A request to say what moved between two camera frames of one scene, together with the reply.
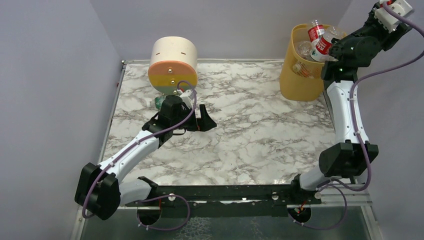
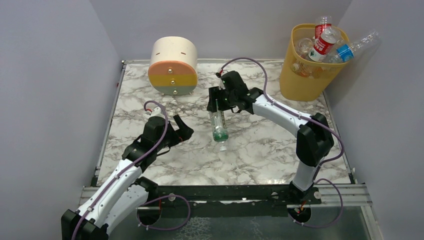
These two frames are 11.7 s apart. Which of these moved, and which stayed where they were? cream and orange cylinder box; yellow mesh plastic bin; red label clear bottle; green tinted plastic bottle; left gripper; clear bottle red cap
Moved: red label clear bottle; green tinted plastic bottle; left gripper
Stayed: clear bottle red cap; cream and orange cylinder box; yellow mesh plastic bin
